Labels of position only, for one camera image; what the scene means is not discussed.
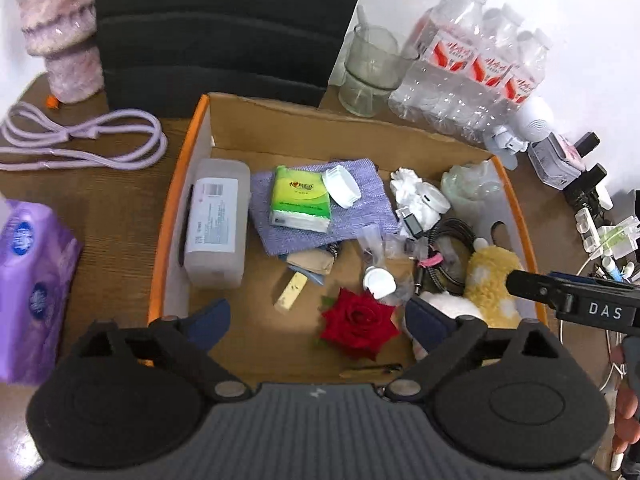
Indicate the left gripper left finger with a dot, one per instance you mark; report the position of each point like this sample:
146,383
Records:
183,345

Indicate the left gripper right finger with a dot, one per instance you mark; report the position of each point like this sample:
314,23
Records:
448,342

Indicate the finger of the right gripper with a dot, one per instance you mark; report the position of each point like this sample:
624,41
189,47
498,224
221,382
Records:
549,289

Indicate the yellow plush toy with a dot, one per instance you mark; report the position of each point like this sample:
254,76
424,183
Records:
485,295

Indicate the red artificial rose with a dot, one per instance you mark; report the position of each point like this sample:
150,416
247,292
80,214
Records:
358,325

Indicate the cream nail file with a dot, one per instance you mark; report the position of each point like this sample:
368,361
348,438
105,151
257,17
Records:
290,293

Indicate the iridescent plastic bag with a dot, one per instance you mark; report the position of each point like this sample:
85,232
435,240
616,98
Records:
470,188

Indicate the translucent plastic container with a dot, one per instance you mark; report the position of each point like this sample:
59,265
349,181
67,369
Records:
214,250

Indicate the purple knit pouch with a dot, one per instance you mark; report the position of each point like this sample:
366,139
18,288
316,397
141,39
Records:
373,207

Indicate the white tissue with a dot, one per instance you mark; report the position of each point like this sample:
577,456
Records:
411,196

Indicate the green tissue packet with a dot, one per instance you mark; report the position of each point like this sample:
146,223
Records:
299,200

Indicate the small clear plastic sachet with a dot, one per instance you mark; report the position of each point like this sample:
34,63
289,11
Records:
371,245

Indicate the white round jar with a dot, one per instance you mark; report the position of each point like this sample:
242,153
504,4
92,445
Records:
432,197

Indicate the white round lid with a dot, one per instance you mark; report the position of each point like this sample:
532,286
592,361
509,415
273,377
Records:
341,186

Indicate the operator right hand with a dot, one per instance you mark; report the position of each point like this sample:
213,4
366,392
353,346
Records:
625,443

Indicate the green spray bottle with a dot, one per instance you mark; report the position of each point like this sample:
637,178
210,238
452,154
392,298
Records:
621,240

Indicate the white power strip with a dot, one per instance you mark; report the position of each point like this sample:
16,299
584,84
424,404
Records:
591,240

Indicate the black small bottles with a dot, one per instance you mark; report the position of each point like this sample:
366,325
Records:
582,191

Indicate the grey tin box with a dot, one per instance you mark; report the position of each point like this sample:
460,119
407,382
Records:
556,162

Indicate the white astronaut figurine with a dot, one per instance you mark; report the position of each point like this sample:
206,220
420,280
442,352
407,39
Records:
506,141

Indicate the purple tissue pack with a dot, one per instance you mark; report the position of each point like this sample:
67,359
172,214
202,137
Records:
39,256

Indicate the water bottle right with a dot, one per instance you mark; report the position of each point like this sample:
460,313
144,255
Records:
522,78

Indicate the water bottle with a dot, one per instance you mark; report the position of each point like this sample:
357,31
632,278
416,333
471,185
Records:
477,90
446,45
522,78

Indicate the water bottle left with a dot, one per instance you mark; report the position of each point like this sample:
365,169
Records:
446,45

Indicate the water bottle middle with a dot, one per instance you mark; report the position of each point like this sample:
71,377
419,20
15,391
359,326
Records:
477,90

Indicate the glass cup with spoon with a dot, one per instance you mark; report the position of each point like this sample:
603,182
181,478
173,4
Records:
376,63

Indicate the black paper bag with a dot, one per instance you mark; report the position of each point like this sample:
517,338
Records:
162,55

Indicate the purple fuzzy vase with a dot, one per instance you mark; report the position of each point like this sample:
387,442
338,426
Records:
63,34

